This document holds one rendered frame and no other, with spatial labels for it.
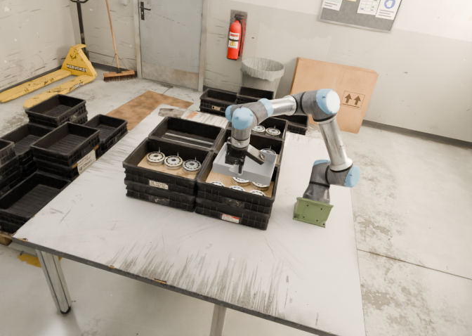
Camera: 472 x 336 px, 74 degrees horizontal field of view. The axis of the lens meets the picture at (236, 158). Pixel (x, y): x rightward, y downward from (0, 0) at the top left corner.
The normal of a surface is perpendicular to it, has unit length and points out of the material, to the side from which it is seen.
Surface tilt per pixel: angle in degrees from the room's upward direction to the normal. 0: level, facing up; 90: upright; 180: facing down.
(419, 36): 90
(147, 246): 0
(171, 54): 90
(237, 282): 0
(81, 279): 0
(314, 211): 90
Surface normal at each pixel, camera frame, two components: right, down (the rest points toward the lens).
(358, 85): -0.22, 0.37
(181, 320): 0.12, -0.82
